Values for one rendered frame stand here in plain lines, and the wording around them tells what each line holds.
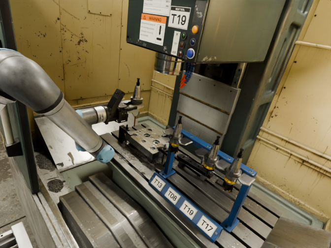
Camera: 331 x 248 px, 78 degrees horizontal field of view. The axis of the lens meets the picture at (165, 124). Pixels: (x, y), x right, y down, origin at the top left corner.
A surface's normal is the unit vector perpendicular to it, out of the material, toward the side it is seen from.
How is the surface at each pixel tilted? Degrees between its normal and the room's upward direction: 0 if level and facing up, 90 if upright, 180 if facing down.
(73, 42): 90
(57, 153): 24
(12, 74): 59
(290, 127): 90
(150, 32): 90
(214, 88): 90
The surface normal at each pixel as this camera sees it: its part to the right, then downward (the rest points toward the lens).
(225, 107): -0.71, 0.19
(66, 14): 0.69, 0.41
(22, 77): 0.41, -0.03
